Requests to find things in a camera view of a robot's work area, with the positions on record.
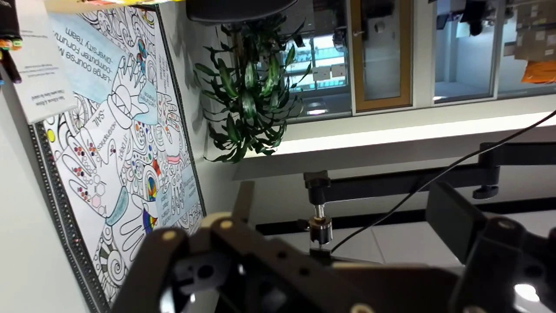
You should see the green potted plant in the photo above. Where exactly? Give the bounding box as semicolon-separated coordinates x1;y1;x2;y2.
195;14;303;163

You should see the black camera stand rail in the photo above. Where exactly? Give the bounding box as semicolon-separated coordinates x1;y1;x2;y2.
305;142;556;250

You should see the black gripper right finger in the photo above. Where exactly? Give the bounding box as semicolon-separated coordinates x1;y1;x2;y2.
426;182;556;313

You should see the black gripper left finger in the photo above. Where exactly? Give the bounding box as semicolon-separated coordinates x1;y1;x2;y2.
110;179;466;313

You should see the colouring poster on wall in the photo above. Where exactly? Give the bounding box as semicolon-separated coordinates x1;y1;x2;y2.
34;7;206;313

